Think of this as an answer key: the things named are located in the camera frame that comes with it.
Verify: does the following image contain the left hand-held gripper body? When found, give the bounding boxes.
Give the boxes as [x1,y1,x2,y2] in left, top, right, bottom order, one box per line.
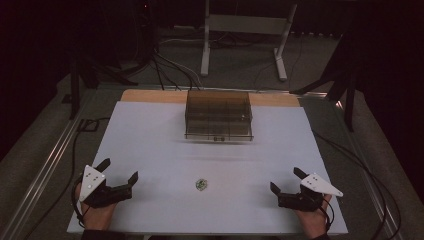
[78,164,134,210]

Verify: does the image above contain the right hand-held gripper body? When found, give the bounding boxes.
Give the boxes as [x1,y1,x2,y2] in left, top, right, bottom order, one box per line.
[277,172,344,213]

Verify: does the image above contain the brown transparent drawer box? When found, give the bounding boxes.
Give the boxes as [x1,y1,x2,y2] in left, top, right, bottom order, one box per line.
[184,89,255,142]

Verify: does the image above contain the person's right hand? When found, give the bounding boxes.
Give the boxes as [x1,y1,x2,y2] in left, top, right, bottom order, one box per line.
[295,194,334,240]

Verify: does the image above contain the person's left hand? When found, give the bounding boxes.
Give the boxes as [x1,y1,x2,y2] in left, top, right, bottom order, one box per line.
[73,182,118,232]

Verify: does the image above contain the white table mat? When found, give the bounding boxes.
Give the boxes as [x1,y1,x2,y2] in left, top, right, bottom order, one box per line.
[66,100,349,236]

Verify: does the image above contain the black tripod stand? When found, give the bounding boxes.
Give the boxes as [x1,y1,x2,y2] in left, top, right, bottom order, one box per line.
[61,49,139,121]
[289,29,363,133]

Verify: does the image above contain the white metal stand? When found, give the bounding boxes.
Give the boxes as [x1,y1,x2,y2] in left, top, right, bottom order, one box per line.
[199,0,298,82]

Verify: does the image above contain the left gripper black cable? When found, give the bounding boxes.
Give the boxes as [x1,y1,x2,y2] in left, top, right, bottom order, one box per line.
[21,117,111,240]

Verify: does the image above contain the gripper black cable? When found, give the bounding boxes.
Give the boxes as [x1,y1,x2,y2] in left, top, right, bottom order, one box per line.
[312,130,402,240]
[21,117,111,240]

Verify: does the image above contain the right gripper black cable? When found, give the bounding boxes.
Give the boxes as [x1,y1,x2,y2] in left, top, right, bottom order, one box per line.
[312,130,402,240]

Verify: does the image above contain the metal floor rail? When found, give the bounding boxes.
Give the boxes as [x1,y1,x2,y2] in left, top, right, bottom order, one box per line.
[0,89,98,240]
[334,99,404,240]

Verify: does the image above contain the black floor cables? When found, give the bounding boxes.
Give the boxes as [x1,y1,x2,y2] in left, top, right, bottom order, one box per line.
[151,49,203,92]

